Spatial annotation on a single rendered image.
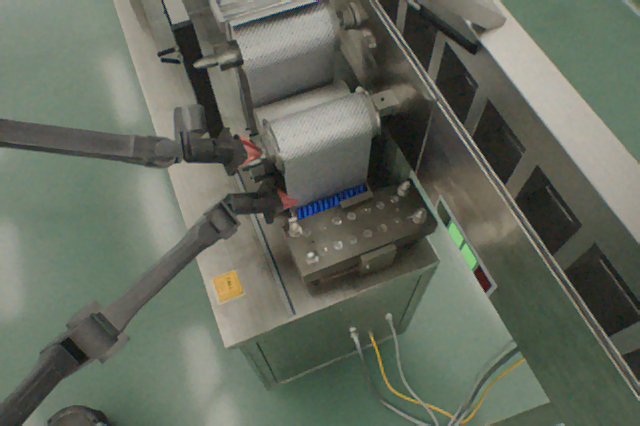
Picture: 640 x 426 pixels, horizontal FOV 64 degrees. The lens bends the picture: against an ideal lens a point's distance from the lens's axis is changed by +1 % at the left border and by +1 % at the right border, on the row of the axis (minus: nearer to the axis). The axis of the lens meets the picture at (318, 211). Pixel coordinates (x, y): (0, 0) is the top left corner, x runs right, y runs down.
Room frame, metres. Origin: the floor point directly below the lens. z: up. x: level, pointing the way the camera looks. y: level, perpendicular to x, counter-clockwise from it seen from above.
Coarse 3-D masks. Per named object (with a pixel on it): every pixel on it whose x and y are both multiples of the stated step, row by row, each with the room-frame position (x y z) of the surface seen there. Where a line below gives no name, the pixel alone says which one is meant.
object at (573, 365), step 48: (336, 0) 1.20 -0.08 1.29; (384, 48) 0.93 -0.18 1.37; (432, 96) 0.72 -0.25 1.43; (432, 144) 0.68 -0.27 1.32; (432, 192) 0.63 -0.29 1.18; (480, 192) 0.51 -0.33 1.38; (480, 240) 0.45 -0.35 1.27; (528, 240) 0.38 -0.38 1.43; (528, 288) 0.32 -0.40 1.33; (528, 336) 0.26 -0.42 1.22; (576, 336) 0.21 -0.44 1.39; (576, 384) 0.15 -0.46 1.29; (624, 384) 0.12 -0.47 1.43
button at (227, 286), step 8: (232, 272) 0.54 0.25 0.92; (216, 280) 0.52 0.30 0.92; (224, 280) 0.52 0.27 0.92; (232, 280) 0.52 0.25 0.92; (216, 288) 0.50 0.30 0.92; (224, 288) 0.49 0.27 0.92; (232, 288) 0.49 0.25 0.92; (240, 288) 0.49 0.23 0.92; (224, 296) 0.47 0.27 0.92; (232, 296) 0.47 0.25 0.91
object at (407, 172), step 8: (408, 168) 0.98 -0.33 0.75; (408, 176) 0.97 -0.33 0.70; (416, 176) 0.98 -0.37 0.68; (416, 184) 0.99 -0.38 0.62; (536, 408) 0.18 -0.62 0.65; (544, 408) 0.17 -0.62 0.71; (552, 408) 0.17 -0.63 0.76; (512, 416) 0.18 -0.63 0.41; (520, 416) 0.17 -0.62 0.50; (528, 416) 0.17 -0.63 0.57; (536, 416) 0.16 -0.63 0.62; (544, 416) 0.15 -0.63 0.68; (552, 416) 0.15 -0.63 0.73; (488, 424) 0.20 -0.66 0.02; (496, 424) 0.18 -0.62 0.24; (504, 424) 0.17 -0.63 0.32; (512, 424) 0.16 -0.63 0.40; (520, 424) 0.15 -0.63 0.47; (528, 424) 0.15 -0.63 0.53; (536, 424) 0.14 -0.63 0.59; (544, 424) 0.14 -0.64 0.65; (552, 424) 0.13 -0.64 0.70
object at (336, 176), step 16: (336, 160) 0.73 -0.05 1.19; (352, 160) 0.74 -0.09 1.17; (368, 160) 0.76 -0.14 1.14; (304, 176) 0.70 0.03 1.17; (320, 176) 0.71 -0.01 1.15; (336, 176) 0.73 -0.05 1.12; (352, 176) 0.74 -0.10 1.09; (288, 192) 0.68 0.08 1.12; (304, 192) 0.69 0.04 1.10; (320, 192) 0.71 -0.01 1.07; (336, 192) 0.73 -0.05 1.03
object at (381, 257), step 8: (384, 248) 0.55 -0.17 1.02; (392, 248) 0.55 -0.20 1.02; (360, 256) 0.53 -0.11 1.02; (368, 256) 0.53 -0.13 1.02; (376, 256) 0.53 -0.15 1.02; (384, 256) 0.54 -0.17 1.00; (392, 256) 0.55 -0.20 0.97; (360, 264) 0.53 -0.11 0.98; (368, 264) 0.52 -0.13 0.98; (376, 264) 0.53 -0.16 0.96; (384, 264) 0.54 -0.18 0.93; (360, 272) 0.52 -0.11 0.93; (368, 272) 0.53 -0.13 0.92
